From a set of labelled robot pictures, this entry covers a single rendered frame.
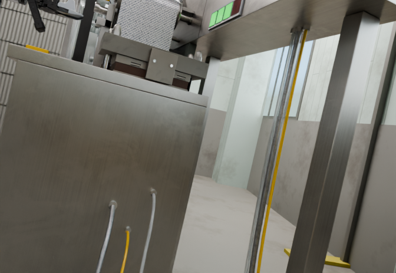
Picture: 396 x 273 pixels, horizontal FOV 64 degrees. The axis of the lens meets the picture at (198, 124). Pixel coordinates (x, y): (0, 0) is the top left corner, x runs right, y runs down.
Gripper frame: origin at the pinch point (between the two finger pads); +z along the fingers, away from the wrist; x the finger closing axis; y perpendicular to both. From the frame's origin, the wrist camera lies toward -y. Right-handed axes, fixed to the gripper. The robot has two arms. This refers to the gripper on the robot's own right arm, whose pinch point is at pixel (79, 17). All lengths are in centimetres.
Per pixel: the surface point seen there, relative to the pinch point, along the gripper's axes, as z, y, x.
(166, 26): 34.1, 7.8, 0.0
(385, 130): 216, -4, 31
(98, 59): 10.5, -12.7, 7.9
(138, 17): 21.9, 7.8, -0.1
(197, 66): 44.7, -8.3, -19.7
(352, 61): 62, -7, -77
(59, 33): -35, 55, 382
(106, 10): 9.3, 8.4, 8.0
